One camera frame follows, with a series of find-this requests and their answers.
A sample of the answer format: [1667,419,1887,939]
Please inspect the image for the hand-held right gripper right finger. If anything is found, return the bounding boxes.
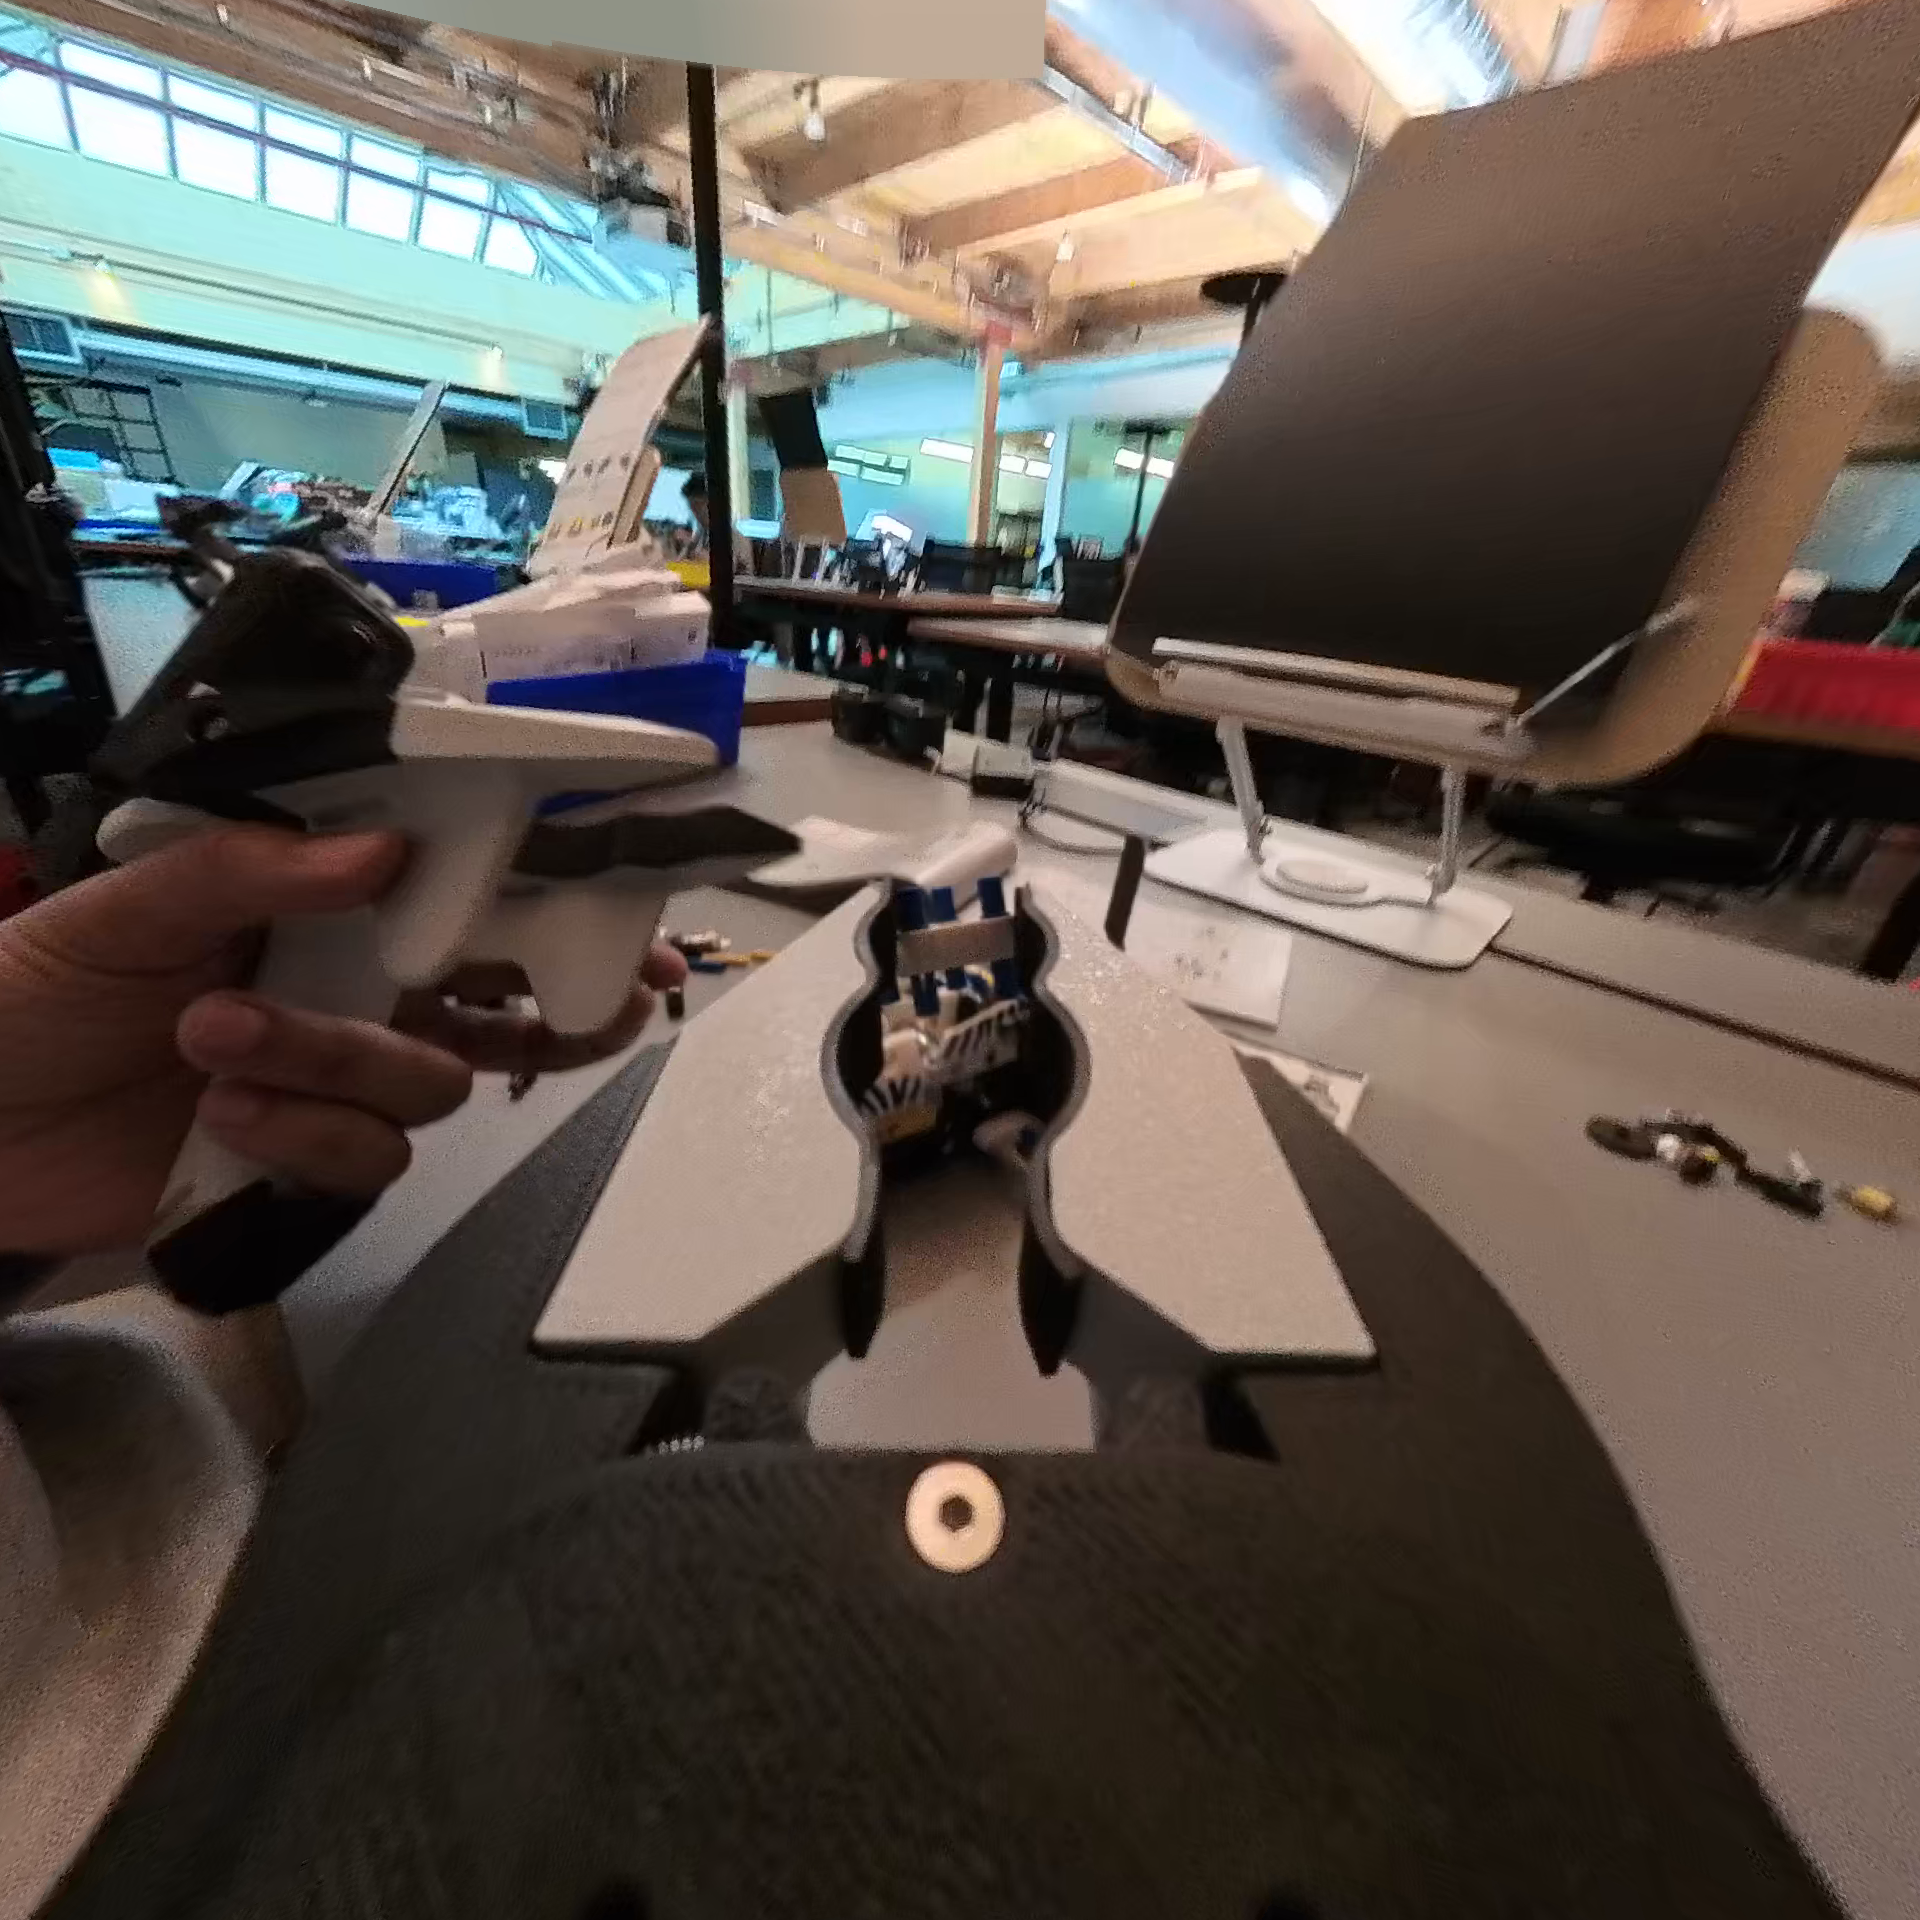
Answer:
[1024,884,1382,1376]

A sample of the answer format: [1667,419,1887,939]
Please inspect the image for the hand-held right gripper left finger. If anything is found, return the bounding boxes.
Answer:
[533,884,890,1365]

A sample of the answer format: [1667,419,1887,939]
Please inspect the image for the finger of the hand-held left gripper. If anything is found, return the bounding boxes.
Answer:
[515,803,1024,904]
[391,694,724,794]

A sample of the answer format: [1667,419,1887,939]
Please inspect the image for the white yellow blue lego assembly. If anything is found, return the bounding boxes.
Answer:
[885,877,1045,1037]

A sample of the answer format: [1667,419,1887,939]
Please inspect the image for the zebra striped lego helicopter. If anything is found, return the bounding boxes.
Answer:
[860,990,1055,1175]

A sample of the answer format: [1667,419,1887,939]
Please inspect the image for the small loose lego parts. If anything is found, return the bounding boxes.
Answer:
[1583,1106,1901,1220]

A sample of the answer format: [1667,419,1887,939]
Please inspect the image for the person's left hand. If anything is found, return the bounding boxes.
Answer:
[0,824,693,1262]

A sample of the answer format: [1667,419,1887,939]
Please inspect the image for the black mechanical device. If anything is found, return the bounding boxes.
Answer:
[152,492,350,567]

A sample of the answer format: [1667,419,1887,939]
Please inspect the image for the black device box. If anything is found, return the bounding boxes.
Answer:
[830,688,950,760]

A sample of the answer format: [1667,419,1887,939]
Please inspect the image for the white paper sheet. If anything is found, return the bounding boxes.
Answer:
[1168,909,1298,1032]

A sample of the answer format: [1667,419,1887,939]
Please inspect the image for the long wooden desk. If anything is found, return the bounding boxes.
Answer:
[731,573,1115,725]

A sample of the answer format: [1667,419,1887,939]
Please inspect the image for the grey flat device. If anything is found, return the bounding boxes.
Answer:
[1030,760,1204,845]

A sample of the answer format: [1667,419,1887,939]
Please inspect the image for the leaning instruction card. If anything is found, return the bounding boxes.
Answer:
[527,319,710,582]

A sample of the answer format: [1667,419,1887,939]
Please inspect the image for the black and beige panel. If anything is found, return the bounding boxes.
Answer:
[755,386,852,543]

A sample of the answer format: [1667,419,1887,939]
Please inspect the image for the black pole with toothed disc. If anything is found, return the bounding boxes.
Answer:
[680,59,755,655]

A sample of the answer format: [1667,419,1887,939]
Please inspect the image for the skylight windows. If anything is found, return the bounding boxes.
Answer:
[0,36,605,280]

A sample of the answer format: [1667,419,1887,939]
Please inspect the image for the book stand with black sheet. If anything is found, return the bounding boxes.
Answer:
[1099,58,1887,981]

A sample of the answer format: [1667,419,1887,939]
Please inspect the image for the red plastic bin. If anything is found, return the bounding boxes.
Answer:
[1728,634,1920,741]

